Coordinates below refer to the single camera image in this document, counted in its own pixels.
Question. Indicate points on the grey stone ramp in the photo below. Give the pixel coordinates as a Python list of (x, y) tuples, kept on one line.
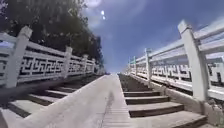
[(93, 103)]

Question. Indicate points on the grey stone steps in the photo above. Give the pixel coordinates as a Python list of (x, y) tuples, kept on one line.
[(150, 103), (36, 100)]

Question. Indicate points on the row of trees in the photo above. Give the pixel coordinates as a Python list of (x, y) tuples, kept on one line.
[(56, 26)]

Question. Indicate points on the white carved stone railing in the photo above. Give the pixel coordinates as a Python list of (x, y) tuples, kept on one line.
[(196, 66), (43, 65)]

